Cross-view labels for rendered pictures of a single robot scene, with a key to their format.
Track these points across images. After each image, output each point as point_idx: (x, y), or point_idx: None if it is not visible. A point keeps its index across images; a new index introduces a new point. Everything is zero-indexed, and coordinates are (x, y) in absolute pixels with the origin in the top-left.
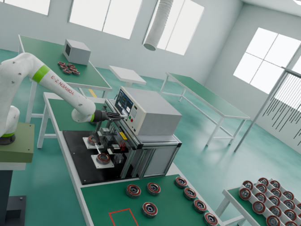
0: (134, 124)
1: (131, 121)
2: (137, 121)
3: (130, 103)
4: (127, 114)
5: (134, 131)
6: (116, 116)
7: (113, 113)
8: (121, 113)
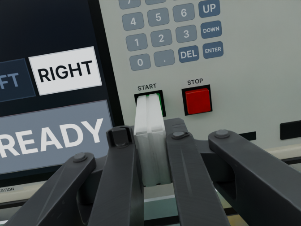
0: (261, 98)
1: (207, 106)
2: (279, 41)
3: (41, 1)
4: (96, 107)
5: (299, 138)
6: (195, 179)
7: (54, 208)
8: (6, 176)
